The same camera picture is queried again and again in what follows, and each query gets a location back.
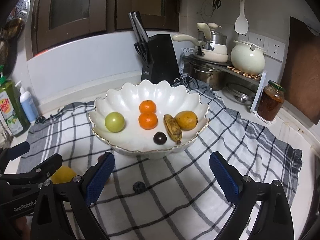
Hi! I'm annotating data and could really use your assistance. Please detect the yellow lemon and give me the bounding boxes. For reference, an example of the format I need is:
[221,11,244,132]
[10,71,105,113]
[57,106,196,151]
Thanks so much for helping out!
[50,166,76,184]

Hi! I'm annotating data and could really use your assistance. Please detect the blueberry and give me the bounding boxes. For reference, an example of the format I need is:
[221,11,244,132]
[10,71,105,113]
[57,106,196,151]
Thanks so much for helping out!
[132,181,146,194]

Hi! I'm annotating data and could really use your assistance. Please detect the green apple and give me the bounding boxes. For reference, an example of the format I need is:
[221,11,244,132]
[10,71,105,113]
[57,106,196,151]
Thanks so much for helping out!
[105,112,125,133]

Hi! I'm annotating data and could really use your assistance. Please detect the orange mandarin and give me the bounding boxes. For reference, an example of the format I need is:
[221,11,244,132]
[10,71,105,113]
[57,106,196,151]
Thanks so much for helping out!
[139,100,157,113]
[138,112,158,130]

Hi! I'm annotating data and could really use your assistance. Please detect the dark plum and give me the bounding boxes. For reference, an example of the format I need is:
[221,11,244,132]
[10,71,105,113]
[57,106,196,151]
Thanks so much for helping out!
[153,132,167,145]

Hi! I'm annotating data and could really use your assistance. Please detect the yellow mango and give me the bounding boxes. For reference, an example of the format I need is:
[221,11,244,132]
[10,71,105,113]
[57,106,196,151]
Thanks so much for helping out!
[175,111,198,131]

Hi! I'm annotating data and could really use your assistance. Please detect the spotted yellow banana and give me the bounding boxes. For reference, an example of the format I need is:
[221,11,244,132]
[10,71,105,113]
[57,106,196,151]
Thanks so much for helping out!
[163,114,182,145]

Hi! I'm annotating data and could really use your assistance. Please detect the black kitchen scissors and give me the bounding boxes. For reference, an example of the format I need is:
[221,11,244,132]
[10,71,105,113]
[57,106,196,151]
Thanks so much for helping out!
[134,42,152,64]

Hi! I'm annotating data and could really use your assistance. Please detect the operator hand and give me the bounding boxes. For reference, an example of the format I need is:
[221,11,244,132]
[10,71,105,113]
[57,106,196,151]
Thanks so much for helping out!
[16,217,30,240]

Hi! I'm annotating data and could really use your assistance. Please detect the green dish soap bottle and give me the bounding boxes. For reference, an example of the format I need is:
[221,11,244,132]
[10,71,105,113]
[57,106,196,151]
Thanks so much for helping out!
[0,65,30,137]

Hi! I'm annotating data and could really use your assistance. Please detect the blue pump bottle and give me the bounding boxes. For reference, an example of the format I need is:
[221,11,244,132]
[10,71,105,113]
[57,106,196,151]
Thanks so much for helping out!
[15,81,39,124]

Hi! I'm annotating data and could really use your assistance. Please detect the white scalloped bowl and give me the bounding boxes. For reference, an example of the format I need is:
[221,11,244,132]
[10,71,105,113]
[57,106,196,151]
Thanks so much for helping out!
[88,80,209,159]

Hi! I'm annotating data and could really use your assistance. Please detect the grey checked cloth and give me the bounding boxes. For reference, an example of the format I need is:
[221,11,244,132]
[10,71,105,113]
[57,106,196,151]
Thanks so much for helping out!
[17,77,302,239]

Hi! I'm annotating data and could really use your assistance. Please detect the perforated frying pan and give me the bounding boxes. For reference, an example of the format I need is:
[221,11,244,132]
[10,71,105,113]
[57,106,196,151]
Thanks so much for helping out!
[1,18,25,77]

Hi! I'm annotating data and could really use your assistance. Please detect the glass jar red sauce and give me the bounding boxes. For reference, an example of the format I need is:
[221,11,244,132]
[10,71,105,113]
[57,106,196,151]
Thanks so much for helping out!
[257,80,285,121]

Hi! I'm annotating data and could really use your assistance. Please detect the brown wooden cutting board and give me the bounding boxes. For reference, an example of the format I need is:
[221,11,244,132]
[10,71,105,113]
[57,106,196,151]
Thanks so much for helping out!
[280,17,319,124]

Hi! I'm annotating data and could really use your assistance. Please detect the metal countertop rack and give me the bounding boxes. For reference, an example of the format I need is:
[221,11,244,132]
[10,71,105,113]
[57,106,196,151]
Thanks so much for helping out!
[182,55,267,112]

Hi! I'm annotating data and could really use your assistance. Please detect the round steel steamer plate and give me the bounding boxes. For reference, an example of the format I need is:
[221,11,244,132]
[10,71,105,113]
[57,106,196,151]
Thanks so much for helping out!
[6,0,31,23]

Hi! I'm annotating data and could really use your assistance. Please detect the steel pot under rack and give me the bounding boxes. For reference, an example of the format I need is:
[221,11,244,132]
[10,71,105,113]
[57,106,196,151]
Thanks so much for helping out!
[190,63,225,91]

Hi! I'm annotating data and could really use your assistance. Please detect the black knife block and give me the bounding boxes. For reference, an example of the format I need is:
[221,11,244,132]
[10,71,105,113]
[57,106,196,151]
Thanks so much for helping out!
[128,11,180,85]

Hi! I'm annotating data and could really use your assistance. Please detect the cream ceramic pot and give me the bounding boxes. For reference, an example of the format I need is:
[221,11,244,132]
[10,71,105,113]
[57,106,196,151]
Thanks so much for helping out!
[231,40,266,75]

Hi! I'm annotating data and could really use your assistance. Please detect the cream saucepan with lid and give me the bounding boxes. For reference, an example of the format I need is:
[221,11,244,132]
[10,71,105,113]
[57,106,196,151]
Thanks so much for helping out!
[172,22,229,63]

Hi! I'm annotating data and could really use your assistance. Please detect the white rice paddle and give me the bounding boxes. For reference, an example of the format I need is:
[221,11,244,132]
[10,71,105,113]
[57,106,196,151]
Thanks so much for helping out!
[234,0,249,34]

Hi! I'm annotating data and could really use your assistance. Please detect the dark wooden window frame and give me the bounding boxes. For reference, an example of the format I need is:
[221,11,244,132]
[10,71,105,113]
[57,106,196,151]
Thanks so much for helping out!
[25,0,180,60]

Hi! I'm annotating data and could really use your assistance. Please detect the white wall power socket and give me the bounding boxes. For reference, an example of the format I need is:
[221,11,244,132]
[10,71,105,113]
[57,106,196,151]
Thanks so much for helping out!
[238,31,285,62]

